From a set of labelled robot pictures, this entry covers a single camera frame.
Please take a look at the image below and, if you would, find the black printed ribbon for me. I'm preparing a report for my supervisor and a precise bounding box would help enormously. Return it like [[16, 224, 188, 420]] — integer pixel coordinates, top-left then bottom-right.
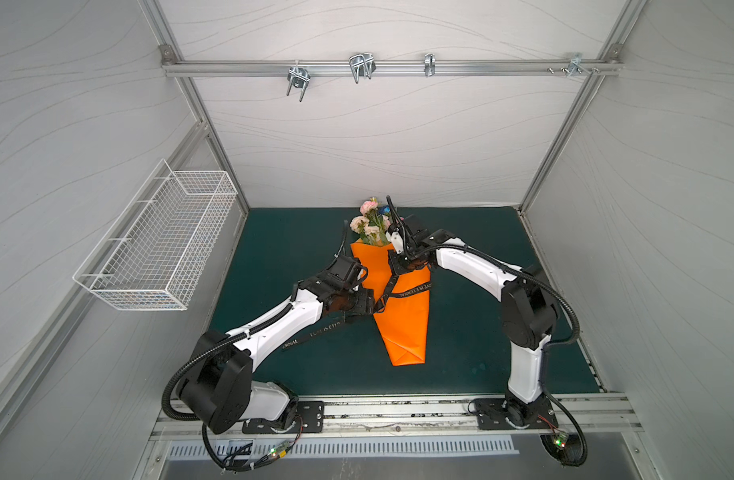
[[282, 279, 433, 350]]

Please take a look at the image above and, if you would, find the orange wrapping paper sheet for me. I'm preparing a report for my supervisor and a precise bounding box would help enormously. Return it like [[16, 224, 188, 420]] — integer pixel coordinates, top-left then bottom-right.
[[351, 242, 431, 367]]

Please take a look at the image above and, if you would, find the light pink fake rose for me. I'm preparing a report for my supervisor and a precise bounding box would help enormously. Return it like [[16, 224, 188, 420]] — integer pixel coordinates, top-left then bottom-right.
[[360, 197, 382, 226]]

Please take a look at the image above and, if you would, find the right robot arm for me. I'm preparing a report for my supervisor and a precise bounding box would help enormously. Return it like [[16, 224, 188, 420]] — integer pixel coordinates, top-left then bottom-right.
[[377, 213, 578, 429]]

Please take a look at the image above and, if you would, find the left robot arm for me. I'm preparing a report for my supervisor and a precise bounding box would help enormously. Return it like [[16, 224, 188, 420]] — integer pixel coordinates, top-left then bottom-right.
[[161, 254, 374, 434]]

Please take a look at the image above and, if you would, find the green table mat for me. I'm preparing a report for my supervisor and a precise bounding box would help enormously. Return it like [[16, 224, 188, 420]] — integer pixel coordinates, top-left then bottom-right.
[[185, 206, 602, 400]]

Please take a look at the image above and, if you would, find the metal hook clamp middle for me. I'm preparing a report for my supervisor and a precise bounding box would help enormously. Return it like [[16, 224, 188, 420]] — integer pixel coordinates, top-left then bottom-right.
[[348, 52, 376, 84]]

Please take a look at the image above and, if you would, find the metal hook clamp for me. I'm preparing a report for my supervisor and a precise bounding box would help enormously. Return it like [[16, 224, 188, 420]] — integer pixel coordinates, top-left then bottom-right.
[[348, 52, 376, 84], [286, 65, 311, 102]]

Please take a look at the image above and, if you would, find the metal hook clamp left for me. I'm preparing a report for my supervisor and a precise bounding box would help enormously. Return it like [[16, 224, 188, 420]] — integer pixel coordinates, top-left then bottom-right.
[[286, 65, 311, 102]]

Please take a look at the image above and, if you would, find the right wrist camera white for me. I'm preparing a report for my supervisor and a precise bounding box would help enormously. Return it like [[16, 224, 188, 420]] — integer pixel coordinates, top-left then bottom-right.
[[386, 231, 405, 254]]

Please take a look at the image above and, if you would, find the aluminium front rail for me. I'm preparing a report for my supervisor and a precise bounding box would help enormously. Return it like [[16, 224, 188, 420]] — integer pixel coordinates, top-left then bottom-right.
[[149, 392, 644, 443]]

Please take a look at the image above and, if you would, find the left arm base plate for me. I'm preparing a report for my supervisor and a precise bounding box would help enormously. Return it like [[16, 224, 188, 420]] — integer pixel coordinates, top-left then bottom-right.
[[242, 400, 325, 435]]

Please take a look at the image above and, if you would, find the metal ring clamp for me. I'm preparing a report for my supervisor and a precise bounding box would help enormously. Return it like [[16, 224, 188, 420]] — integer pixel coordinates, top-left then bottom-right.
[[424, 53, 436, 78]]

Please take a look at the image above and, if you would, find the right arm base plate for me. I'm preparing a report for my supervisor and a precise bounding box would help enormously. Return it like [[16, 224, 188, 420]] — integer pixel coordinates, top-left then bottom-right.
[[467, 396, 558, 431]]

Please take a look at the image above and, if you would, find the white wire basket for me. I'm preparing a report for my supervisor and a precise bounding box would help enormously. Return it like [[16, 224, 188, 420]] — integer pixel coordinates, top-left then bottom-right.
[[73, 159, 237, 311]]

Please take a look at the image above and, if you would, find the white slotted cable duct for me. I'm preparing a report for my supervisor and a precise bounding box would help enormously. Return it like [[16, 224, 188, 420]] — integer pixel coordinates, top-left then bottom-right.
[[167, 435, 520, 461]]

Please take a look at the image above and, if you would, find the left black cable conduit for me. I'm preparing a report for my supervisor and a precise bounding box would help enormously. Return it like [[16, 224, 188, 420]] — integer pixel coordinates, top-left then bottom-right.
[[200, 422, 305, 473]]

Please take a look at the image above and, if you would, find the black cable conduit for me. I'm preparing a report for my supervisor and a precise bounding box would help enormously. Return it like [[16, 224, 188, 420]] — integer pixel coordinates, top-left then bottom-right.
[[200, 422, 305, 473], [539, 389, 590, 468]]

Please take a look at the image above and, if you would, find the metal bracket clamp right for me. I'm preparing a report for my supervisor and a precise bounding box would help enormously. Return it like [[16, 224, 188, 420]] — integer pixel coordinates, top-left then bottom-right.
[[547, 53, 601, 78]]

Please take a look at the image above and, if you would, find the right black cable conduit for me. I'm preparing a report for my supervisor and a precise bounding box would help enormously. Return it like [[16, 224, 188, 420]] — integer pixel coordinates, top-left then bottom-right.
[[539, 389, 590, 468]]

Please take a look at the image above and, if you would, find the aluminium crossbar rail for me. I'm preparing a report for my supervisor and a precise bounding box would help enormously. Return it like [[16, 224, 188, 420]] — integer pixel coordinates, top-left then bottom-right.
[[163, 57, 625, 78]]

